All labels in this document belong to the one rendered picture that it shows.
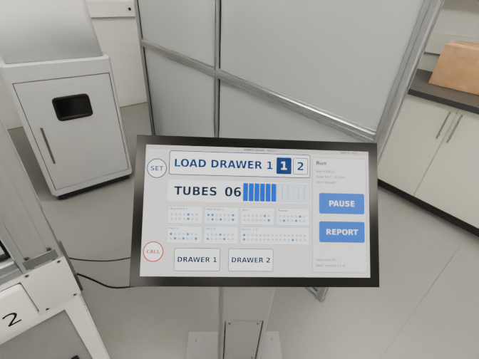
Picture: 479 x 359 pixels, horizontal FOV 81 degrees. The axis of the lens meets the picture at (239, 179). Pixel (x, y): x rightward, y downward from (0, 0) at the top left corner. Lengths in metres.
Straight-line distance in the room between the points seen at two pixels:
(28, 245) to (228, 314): 0.55
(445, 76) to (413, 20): 1.62
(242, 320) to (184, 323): 0.75
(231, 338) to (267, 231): 0.55
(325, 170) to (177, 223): 0.33
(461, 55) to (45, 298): 2.65
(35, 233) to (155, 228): 0.24
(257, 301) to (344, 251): 0.33
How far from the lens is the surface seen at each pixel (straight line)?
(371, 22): 1.15
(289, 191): 0.61
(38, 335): 0.96
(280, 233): 0.61
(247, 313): 0.93
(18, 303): 0.80
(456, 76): 2.66
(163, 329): 1.67
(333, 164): 0.64
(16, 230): 0.69
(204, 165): 0.60
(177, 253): 0.61
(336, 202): 0.64
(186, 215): 0.60
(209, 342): 1.58
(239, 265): 0.61
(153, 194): 0.61
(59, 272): 0.80
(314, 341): 1.69
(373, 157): 0.68
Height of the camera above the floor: 1.47
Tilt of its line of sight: 35 degrees down
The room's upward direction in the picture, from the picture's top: 4 degrees clockwise
